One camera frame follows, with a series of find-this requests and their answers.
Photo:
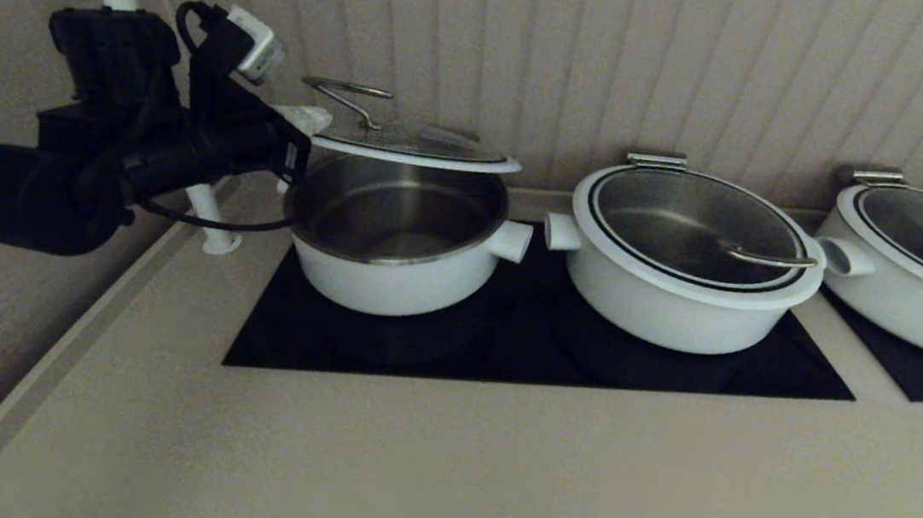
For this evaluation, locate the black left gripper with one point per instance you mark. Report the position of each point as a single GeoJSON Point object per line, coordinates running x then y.
{"type": "Point", "coordinates": [233, 145]}

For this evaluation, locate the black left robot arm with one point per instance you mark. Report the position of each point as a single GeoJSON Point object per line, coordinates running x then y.
{"type": "Point", "coordinates": [6, 185]}

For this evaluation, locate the white round cooking pot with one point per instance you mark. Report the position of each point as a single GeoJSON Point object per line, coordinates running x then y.
{"type": "Point", "coordinates": [661, 323]}
{"type": "Point", "coordinates": [918, 324]}
{"type": "Point", "coordinates": [390, 286]}

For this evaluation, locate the wide black glass cooktop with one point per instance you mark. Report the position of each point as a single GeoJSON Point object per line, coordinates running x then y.
{"type": "Point", "coordinates": [502, 358]}

